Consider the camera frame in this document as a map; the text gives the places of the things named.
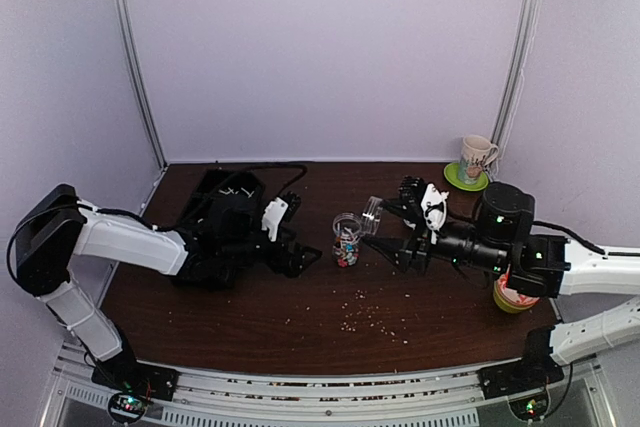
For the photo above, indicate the black three-compartment candy bin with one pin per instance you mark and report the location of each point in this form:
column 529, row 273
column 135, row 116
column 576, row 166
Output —
column 214, row 227

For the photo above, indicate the right aluminium frame post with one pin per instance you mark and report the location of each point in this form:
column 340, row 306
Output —
column 524, row 39

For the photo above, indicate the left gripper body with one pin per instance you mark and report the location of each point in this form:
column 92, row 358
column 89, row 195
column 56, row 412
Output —
column 277, row 261

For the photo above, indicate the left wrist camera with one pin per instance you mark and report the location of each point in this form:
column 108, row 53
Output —
column 279, row 210

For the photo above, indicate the green bowl with red lid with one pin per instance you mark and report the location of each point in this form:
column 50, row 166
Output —
column 509, row 300

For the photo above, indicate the front aluminium rail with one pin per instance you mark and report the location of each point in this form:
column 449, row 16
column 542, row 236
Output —
column 441, row 397

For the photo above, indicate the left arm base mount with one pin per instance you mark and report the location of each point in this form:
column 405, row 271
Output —
column 137, row 384

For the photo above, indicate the aluminium frame post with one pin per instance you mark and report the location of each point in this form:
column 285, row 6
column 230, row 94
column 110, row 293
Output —
column 137, row 82
column 524, row 39

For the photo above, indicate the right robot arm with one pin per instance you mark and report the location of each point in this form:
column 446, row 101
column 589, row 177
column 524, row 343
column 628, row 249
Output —
column 536, row 259

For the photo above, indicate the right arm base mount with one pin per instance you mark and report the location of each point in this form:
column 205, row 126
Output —
column 536, row 384

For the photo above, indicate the small round lollipops pile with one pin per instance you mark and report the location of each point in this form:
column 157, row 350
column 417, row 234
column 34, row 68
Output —
column 237, row 191

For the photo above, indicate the clear jar lid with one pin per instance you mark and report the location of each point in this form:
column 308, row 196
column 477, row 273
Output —
column 371, row 216

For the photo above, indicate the cream patterned mug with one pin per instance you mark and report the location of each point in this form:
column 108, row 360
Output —
column 478, row 150

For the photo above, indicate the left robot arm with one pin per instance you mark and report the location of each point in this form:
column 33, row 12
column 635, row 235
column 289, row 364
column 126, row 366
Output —
column 63, row 226

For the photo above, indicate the green saucer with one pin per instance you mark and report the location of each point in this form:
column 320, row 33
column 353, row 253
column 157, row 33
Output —
column 466, row 177

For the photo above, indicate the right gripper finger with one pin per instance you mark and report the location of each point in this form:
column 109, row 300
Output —
column 389, row 248
column 400, row 210

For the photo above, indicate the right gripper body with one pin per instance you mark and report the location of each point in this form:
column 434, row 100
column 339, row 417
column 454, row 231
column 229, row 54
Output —
column 420, row 242

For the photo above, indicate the clear plastic jar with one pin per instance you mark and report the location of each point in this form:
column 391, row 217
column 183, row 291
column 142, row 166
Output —
column 346, row 220

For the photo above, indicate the left aluminium frame post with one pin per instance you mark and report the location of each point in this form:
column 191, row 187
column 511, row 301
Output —
column 137, row 82

